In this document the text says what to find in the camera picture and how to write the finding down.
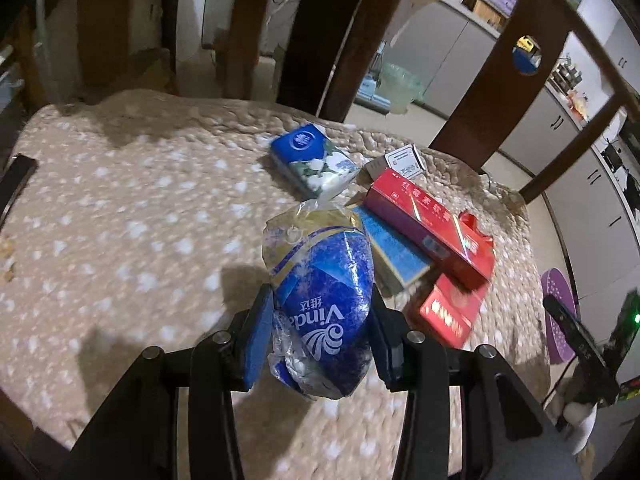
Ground black flat object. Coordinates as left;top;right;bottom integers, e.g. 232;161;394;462
0;155;39;226

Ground long red carton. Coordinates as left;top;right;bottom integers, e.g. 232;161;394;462
362;168;496;283

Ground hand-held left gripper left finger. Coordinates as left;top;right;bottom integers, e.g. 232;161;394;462
70;284;275;480

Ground purple plastic wastebasket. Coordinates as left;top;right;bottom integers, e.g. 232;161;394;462
540;267;581;363

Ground bin with green bag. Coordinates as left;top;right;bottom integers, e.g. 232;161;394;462
377;62;426;116

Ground blue floral tissue pack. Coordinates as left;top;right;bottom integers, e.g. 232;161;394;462
270;123;362;199

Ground blue plastic tissue wrapper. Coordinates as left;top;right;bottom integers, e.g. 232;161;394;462
262;199;376;401

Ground small white box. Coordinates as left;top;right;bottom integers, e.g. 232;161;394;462
363;143;426;183

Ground black stove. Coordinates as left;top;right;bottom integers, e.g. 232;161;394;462
599;137;640;201

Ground kitchen utensil rack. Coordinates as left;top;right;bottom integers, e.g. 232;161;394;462
547;55;586;95

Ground blue flat mop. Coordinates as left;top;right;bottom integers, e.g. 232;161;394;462
356;42;392;113

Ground wooden chair with round hole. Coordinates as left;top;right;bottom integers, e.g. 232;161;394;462
0;0;640;480

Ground plain wooden chair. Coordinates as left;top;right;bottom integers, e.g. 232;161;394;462
15;0;306;111

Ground grey kitchen cabinets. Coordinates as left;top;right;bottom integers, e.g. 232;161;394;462
350;0;640;311

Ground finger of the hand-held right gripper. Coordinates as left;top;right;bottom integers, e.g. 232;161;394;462
543;295;621;407

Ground red cigarette pack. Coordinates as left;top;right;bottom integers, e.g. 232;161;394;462
407;274;491;350

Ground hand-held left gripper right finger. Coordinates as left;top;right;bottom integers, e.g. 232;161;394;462
370;296;561;480

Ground red and yellow packet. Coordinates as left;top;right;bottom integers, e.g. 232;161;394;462
567;89;593;118

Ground blue and gold box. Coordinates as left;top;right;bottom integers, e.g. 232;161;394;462
348;205;435;297

